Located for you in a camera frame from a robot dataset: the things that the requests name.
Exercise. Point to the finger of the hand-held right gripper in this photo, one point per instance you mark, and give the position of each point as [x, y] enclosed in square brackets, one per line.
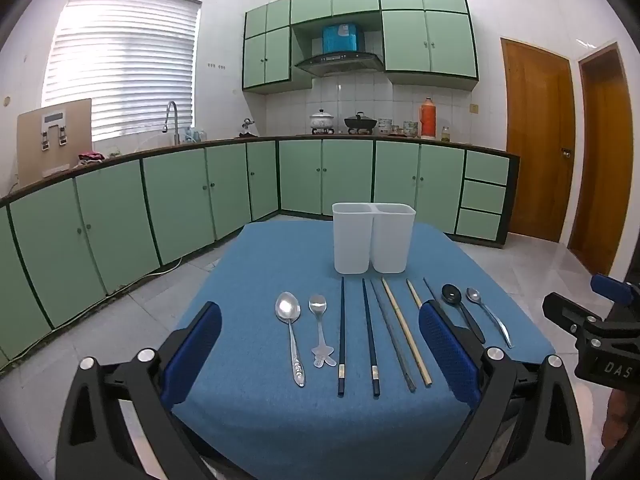
[607, 285]
[560, 307]

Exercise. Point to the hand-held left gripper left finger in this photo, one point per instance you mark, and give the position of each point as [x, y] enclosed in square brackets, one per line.
[192, 355]

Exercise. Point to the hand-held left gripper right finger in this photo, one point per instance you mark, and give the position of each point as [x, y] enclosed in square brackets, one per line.
[445, 355]

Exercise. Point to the light wooden chopstick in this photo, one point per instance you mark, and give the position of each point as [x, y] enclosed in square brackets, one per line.
[405, 330]
[414, 292]

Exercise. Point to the grey chopstick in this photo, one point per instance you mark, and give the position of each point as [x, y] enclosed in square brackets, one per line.
[428, 286]
[392, 335]

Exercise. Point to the black chopstick with metal band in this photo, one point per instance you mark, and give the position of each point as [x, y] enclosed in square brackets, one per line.
[342, 335]
[370, 335]

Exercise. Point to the large metal spoon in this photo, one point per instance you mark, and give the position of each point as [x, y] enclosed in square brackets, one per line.
[287, 306]

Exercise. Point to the white two-compartment utensil holder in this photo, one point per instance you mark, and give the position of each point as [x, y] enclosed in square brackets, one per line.
[352, 240]

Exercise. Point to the person's right hand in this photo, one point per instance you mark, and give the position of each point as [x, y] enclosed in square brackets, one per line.
[615, 420]

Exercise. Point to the black plastic spoon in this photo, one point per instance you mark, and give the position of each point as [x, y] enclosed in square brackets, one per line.
[451, 294]

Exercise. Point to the small plain metal spoon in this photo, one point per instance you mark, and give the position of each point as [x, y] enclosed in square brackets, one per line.
[474, 295]

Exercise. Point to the green cabinet drawer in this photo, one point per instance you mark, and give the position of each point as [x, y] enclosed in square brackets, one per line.
[486, 167]
[482, 197]
[478, 224]

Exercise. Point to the plain wooden door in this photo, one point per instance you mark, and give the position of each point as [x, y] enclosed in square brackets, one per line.
[600, 160]

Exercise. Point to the blue tablecloth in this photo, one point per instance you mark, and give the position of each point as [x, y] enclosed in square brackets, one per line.
[280, 260]

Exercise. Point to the green base cabinets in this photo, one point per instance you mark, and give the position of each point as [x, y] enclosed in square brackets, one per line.
[115, 220]

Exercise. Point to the small glass jar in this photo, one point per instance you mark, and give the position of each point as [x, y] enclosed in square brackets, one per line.
[445, 135]

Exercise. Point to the red cloth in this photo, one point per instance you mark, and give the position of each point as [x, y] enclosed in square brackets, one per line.
[90, 156]

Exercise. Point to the patterned ceramic container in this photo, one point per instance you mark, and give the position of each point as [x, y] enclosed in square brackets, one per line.
[385, 126]
[410, 128]

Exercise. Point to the orange thermos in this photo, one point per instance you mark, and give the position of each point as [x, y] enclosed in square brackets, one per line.
[428, 120]

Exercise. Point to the small dark kitchen item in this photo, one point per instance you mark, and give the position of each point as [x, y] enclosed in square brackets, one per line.
[247, 129]

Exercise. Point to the metal kitchen faucet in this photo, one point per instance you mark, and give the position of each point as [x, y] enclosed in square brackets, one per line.
[175, 120]

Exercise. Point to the black wok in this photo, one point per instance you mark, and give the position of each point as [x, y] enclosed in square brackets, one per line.
[360, 122]

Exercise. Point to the white lidded pot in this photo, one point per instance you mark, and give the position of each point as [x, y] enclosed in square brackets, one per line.
[321, 121]

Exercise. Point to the brown cardboard box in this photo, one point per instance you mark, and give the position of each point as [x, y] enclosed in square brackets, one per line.
[30, 145]

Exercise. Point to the white window blind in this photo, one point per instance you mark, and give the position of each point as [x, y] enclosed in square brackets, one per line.
[125, 60]

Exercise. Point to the black range hood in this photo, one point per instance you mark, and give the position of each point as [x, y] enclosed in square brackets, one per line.
[340, 63]

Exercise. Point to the green wall cabinets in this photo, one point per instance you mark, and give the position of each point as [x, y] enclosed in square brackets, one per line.
[405, 40]

